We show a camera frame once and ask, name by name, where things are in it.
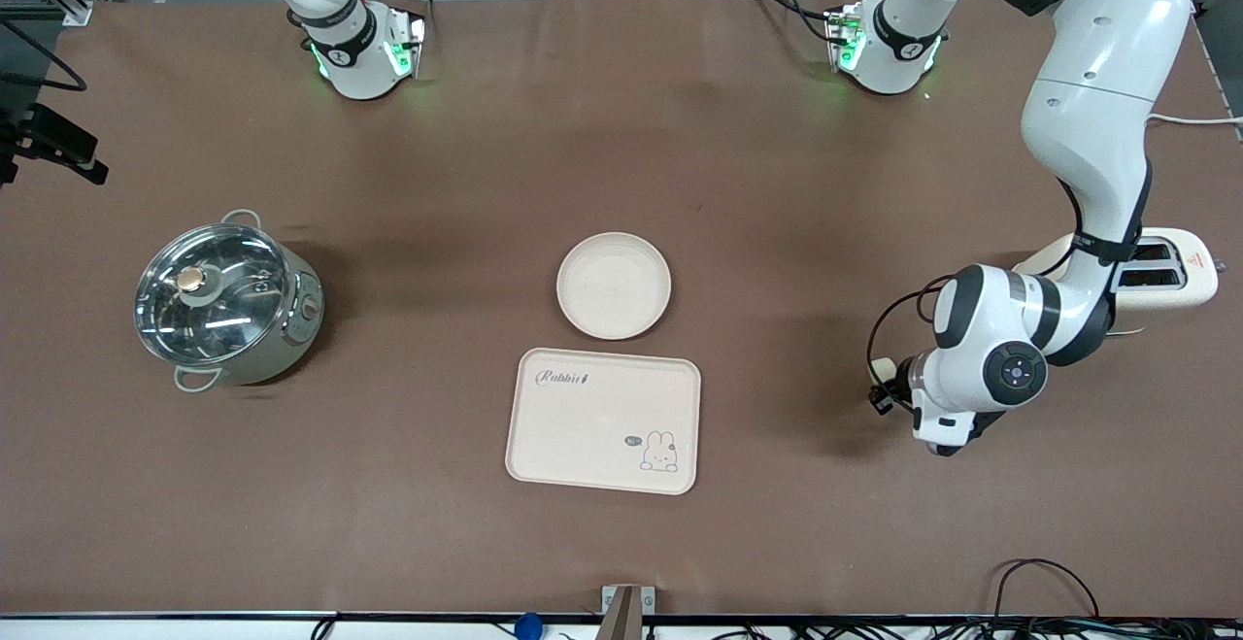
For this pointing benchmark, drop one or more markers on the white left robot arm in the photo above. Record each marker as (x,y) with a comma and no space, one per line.
(1097,86)

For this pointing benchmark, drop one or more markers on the glass pot lid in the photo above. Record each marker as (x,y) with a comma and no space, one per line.
(209,295)

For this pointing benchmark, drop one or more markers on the steel electric cooking pot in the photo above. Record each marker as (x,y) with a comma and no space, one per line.
(282,329)

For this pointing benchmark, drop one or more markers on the cream round plate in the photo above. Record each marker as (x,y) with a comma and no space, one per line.
(612,286)

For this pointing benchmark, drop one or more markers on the cream two-slot toaster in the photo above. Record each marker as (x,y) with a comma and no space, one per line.
(1190,276)

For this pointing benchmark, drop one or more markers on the blue round knob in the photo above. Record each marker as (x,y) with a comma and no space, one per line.
(527,627)

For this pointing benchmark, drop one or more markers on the cream rabbit print tray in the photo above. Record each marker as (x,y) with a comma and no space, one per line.
(592,426)

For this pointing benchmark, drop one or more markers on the brown table cover cloth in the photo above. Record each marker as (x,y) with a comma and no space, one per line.
(621,184)

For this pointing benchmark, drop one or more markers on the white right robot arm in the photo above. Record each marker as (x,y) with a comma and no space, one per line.
(354,48)

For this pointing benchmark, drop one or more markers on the metal table edge bracket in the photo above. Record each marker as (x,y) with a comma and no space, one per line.
(626,606)

